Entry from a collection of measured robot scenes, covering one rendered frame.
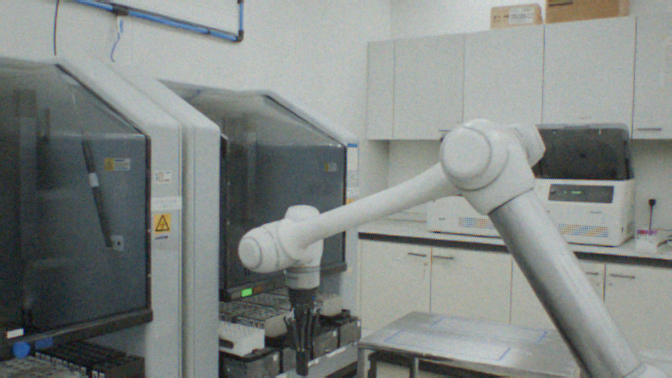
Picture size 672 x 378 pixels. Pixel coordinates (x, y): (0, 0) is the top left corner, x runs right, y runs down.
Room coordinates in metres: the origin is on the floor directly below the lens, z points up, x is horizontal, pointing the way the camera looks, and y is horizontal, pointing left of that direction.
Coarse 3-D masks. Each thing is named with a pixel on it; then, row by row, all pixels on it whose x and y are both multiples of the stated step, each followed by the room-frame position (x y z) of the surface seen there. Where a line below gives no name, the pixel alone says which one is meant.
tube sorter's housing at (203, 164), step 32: (160, 96) 1.68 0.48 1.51; (288, 96) 2.36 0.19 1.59; (192, 128) 1.58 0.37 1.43; (320, 128) 2.24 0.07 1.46; (192, 160) 1.58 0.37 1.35; (224, 160) 2.49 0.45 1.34; (192, 192) 1.58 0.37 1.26; (192, 224) 1.59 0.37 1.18; (192, 256) 1.59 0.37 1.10; (352, 256) 2.24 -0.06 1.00; (192, 288) 1.59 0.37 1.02; (320, 288) 2.24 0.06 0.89; (352, 288) 2.25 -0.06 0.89; (192, 320) 1.59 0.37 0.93; (192, 352) 1.59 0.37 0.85; (352, 352) 2.08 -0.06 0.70
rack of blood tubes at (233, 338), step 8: (224, 328) 1.77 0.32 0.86; (232, 328) 1.76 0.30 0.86; (240, 328) 1.77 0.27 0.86; (248, 328) 1.78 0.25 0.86; (224, 336) 1.70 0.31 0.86; (232, 336) 1.69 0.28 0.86; (240, 336) 1.69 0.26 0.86; (248, 336) 1.69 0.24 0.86; (256, 336) 1.72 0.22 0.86; (224, 344) 1.80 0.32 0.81; (232, 344) 1.80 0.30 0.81; (240, 344) 1.67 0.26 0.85; (248, 344) 1.69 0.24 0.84; (256, 344) 1.72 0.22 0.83; (232, 352) 1.68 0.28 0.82; (240, 352) 1.67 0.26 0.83; (248, 352) 1.69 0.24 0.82
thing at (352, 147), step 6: (348, 144) 2.21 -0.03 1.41; (354, 144) 2.24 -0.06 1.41; (348, 150) 2.21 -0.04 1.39; (354, 150) 2.24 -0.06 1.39; (348, 156) 2.21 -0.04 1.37; (354, 156) 2.24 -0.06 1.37; (348, 162) 2.21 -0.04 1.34; (354, 162) 2.24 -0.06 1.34; (348, 168) 2.21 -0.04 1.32; (354, 168) 2.25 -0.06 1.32; (354, 174) 2.25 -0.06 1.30; (354, 180) 2.25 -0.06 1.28; (348, 270) 2.22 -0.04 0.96
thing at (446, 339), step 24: (384, 336) 1.87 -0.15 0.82; (408, 336) 1.87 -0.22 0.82; (432, 336) 1.88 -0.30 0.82; (456, 336) 1.88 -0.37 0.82; (480, 336) 1.88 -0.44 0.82; (504, 336) 1.89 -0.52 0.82; (528, 336) 1.89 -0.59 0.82; (552, 336) 1.89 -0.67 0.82; (360, 360) 1.81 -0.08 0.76; (432, 360) 1.70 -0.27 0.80; (456, 360) 1.67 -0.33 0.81; (480, 360) 1.65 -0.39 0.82; (504, 360) 1.65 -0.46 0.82; (528, 360) 1.66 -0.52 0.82; (552, 360) 1.66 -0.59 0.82
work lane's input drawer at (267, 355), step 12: (264, 348) 1.73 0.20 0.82; (228, 360) 1.67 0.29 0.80; (240, 360) 1.66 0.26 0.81; (252, 360) 1.66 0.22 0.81; (264, 360) 1.69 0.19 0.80; (276, 360) 1.73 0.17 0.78; (228, 372) 1.67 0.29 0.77; (240, 372) 1.65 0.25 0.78; (252, 372) 1.65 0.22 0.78; (264, 372) 1.69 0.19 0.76; (276, 372) 1.73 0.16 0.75
